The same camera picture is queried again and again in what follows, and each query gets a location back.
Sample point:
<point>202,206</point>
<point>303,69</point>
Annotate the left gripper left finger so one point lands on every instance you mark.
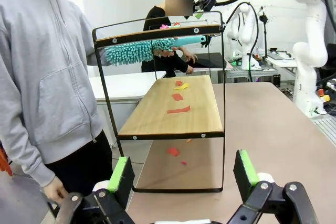
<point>118,174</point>

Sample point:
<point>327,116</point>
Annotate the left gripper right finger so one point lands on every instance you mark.
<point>245,171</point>

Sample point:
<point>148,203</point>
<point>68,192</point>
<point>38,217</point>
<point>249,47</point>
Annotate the teal microfiber duster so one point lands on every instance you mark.
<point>131,52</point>

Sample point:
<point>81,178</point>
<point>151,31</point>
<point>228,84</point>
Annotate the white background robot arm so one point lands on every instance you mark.
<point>245,32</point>

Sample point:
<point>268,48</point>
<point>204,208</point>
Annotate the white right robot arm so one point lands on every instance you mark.
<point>309,51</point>

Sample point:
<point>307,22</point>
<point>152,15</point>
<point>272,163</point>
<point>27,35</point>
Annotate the grey-sleeved right forearm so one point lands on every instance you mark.
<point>26,153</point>

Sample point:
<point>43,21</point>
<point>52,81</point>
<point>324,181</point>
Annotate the grey-sleeved left forearm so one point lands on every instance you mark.
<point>91,60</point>

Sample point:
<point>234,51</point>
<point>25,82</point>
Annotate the black metal wood shelf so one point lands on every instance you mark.
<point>170,119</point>

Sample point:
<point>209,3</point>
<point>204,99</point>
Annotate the background person's hand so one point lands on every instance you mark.
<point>189,70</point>
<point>190,55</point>

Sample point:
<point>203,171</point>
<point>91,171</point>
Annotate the person's left hand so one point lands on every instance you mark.
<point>165,53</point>

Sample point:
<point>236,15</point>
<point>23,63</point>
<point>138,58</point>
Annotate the person's right hand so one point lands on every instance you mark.
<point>53,190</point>

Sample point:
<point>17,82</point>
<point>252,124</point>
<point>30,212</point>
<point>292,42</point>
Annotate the green paper scrap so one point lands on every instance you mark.
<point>175,26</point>

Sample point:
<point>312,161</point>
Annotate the pink paper scrap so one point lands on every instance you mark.
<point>164,26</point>

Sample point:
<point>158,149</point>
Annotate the background person in black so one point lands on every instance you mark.
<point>157,14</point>

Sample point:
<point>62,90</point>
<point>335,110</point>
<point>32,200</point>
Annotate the black table top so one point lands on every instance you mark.
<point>212,60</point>

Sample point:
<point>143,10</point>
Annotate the black tripod stand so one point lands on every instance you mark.
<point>263,19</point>

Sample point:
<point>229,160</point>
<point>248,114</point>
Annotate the grey keyboard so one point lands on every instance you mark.
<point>275,56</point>

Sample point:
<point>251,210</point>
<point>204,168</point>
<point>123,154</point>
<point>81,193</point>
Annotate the large white table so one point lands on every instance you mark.
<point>126,85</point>

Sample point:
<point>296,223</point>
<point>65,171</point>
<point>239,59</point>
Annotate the aluminium robot mounting plate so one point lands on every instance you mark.
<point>325,127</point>

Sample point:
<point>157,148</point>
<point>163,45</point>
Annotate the red yellow emergency stop button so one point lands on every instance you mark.
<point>320,91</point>

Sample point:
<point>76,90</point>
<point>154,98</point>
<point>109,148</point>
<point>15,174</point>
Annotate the orange tool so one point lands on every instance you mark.
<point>4,161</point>

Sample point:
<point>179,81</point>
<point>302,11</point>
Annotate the person in grey hoodie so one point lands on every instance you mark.
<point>52,64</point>

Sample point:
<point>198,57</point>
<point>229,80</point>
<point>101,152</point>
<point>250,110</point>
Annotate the aluminium frame workbench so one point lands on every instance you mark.
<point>265,70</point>

